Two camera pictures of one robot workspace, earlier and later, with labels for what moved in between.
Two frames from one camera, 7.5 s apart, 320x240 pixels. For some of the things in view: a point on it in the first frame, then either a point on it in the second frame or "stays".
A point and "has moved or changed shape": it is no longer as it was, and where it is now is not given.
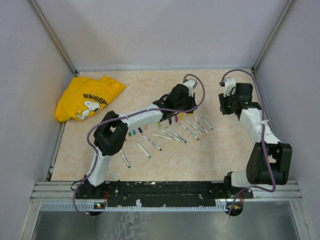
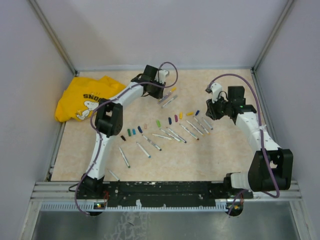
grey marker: [152, 143] stays
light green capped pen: [161, 136] stays
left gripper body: [187, 105] to [155, 91]
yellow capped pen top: [204, 128] has moved or changed shape
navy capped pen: [207, 123] stays
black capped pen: [117, 178] stays
